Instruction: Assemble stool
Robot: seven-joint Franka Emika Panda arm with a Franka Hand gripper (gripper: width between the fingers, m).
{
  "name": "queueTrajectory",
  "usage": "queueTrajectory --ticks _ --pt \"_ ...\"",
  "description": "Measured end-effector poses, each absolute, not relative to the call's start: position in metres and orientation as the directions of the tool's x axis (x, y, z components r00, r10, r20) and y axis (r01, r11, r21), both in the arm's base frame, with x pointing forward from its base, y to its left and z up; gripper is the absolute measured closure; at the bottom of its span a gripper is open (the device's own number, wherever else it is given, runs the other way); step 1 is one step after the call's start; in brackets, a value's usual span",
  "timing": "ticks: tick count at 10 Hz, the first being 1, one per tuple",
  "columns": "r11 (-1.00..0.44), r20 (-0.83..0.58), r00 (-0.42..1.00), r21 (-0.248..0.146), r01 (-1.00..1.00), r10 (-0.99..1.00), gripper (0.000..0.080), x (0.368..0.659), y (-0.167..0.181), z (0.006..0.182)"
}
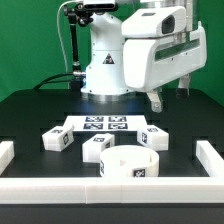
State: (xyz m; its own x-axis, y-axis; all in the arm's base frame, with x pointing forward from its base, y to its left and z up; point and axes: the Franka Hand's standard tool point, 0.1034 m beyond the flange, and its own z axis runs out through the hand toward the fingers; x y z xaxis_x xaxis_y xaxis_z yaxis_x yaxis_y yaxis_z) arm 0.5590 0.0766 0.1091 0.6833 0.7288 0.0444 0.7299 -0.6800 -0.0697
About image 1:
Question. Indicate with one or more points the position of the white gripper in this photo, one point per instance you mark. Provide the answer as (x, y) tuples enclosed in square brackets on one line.
[(151, 63)]

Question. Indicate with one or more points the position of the white round stool seat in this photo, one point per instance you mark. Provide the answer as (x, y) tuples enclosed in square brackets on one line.
[(129, 161)]

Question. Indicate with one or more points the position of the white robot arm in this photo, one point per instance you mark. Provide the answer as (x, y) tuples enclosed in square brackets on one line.
[(155, 19)]

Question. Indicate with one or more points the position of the white marker sheet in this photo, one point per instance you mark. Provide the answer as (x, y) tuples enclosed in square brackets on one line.
[(105, 122)]

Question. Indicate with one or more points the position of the white U-shaped fence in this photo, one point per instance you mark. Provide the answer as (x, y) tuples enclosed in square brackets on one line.
[(95, 190)]

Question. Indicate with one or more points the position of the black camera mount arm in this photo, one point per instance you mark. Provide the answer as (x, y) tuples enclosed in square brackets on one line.
[(77, 16)]

